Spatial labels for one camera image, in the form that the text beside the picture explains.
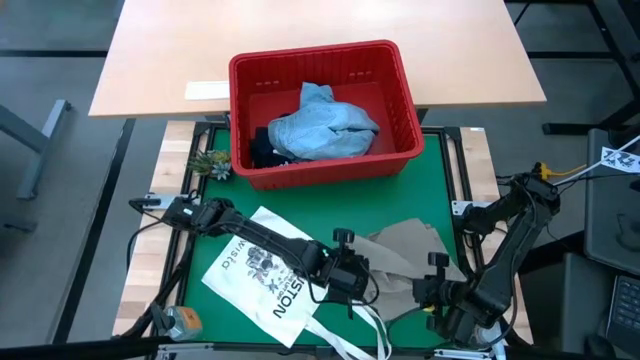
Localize black keyboard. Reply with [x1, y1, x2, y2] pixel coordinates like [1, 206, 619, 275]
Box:
[605, 274, 640, 346]

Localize small potted succulent plant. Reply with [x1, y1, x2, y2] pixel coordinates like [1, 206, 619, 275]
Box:
[188, 149, 233, 181]

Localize clear bottle with orange label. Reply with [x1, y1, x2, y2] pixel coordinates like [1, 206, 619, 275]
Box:
[162, 305, 205, 341]

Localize white label strip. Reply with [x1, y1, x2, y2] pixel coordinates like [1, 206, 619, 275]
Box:
[184, 80, 231, 101]

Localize light blue denim jeans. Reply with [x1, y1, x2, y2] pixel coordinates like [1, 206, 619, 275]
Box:
[267, 82, 380, 161]

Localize black desk frame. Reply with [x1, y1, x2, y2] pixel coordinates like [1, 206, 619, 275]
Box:
[504, 0, 640, 136]

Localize black bar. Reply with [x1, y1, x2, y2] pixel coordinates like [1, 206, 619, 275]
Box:
[0, 335, 174, 360]

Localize grey cabinet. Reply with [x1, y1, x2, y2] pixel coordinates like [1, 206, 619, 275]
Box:
[583, 128, 640, 276]

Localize dark grey box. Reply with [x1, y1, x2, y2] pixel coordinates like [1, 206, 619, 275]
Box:
[559, 252, 616, 354]

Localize black metal table frame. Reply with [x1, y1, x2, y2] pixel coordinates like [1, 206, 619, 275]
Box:
[149, 121, 501, 359]

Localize white cable with printed tag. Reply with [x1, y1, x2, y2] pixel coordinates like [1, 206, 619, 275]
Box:
[554, 134, 640, 191]

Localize black garment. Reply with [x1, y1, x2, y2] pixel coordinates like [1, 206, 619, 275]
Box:
[249, 127, 296, 169]

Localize red plastic laundry bin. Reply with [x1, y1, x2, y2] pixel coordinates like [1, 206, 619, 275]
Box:
[228, 39, 425, 192]

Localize white printed tote bag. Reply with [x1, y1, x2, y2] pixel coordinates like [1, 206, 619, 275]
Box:
[201, 205, 394, 360]

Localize yellow plug with cable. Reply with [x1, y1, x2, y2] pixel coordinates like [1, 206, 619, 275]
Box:
[533, 161, 589, 181]

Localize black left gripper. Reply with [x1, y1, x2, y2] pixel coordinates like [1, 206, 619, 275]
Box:
[314, 244, 374, 321]

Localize khaki button shirt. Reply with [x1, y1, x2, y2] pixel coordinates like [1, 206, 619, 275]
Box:
[352, 218, 469, 321]

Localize grey desk leg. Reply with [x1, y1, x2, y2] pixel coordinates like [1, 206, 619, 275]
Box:
[0, 98, 75, 201]

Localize green table mat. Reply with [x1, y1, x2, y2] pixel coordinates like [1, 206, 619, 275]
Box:
[183, 128, 469, 349]

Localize clear spray bottle white nozzle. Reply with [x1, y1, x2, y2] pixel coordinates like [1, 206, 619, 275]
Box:
[469, 319, 510, 360]

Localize light wood desk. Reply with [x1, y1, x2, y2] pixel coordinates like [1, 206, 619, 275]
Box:
[88, 0, 548, 119]

